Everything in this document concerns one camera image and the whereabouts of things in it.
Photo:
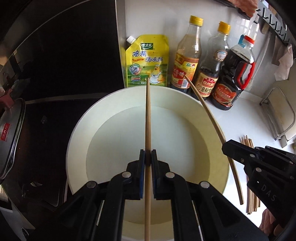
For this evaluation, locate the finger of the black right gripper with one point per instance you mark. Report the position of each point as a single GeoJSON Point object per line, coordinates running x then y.
{"type": "Point", "coordinates": [241, 153]}

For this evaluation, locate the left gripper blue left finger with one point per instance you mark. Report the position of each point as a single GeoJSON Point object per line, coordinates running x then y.
{"type": "Point", "coordinates": [140, 174]}

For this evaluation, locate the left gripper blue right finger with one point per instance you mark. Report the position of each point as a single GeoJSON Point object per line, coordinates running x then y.
{"type": "Point", "coordinates": [156, 175]}

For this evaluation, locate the wooden chopstick three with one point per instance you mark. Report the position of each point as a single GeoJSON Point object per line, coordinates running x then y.
{"type": "Point", "coordinates": [248, 195]}

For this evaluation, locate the wooden chopstick two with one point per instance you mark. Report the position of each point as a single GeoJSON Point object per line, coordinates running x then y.
{"type": "Point", "coordinates": [221, 137]}

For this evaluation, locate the wooden chopstick one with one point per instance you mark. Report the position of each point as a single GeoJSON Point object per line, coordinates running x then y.
{"type": "Point", "coordinates": [148, 170]}

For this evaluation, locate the wooden chopstick five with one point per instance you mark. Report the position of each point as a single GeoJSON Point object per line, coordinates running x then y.
{"type": "Point", "coordinates": [250, 192]}

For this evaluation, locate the wooden chopstick eight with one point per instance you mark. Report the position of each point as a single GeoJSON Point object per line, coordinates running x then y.
{"type": "Point", "coordinates": [258, 201]}

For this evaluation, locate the wooden chopstick six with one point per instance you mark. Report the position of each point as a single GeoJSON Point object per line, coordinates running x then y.
{"type": "Point", "coordinates": [251, 193]}

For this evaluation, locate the person's right hand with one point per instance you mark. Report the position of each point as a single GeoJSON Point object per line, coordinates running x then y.
{"type": "Point", "coordinates": [267, 222]}

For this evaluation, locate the metal cutting board rack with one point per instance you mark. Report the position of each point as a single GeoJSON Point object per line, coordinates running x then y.
{"type": "Point", "coordinates": [280, 115]}

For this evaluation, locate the white round tray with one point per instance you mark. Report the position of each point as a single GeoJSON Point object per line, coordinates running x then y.
{"type": "Point", "coordinates": [103, 152]}

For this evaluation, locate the yellow-cap soy sauce bottle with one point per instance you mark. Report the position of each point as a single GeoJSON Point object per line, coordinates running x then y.
{"type": "Point", "coordinates": [216, 52]}

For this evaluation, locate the hanging crumpled cloth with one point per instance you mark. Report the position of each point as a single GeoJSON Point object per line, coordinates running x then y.
{"type": "Point", "coordinates": [286, 62]}

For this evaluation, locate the yellow seasoning pouch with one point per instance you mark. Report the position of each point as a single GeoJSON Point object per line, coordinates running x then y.
{"type": "Point", "coordinates": [147, 59]}

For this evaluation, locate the black gas stove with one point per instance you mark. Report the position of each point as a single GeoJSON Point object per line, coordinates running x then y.
{"type": "Point", "coordinates": [36, 184]}

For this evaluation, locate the yellow-cap vinegar bottle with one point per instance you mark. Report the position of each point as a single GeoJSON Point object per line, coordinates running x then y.
{"type": "Point", "coordinates": [187, 56]}

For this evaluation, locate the dark pot with lid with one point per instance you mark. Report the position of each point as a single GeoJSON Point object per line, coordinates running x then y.
{"type": "Point", "coordinates": [11, 126]}

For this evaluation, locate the red patterned cloth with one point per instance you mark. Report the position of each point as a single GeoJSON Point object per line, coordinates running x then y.
{"type": "Point", "coordinates": [246, 7]}

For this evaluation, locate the large red-handle soy bottle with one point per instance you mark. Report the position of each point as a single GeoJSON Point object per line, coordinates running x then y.
{"type": "Point", "coordinates": [235, 74]}

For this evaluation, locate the metal hook rail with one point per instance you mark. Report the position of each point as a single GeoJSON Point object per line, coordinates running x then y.
{"type": "Point", "coordinates": [278, 26]}

